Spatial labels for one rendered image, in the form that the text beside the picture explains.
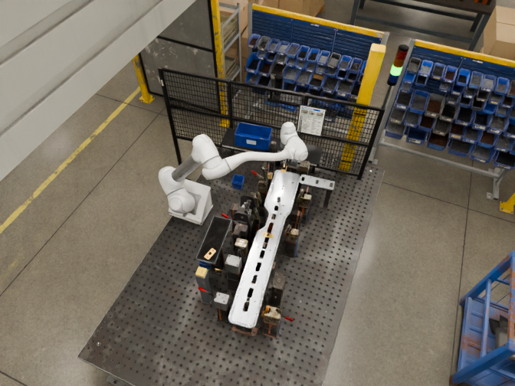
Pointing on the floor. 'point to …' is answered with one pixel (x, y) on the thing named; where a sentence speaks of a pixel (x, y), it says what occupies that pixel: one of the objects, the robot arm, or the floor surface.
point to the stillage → (488, 333)
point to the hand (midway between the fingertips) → (284, 165)
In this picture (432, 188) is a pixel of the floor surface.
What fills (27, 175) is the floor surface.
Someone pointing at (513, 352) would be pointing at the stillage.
